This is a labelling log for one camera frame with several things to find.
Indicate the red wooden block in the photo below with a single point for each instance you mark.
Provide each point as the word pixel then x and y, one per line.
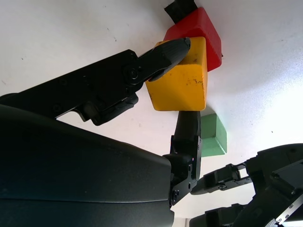
pixel 203 26

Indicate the green wooden block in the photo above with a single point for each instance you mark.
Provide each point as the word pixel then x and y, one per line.
pixel 213 144

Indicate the yellow wooden block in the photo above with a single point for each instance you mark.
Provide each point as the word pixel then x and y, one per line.
pixel 180 87

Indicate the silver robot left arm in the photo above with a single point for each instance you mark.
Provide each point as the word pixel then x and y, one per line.
pixel 292 216

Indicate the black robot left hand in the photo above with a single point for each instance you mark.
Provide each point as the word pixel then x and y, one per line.
pixel 272 170

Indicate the black tape strip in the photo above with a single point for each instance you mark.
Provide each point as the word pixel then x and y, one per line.
pixel 180 9

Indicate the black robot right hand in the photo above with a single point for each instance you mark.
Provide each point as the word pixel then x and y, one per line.
pixel 71 170

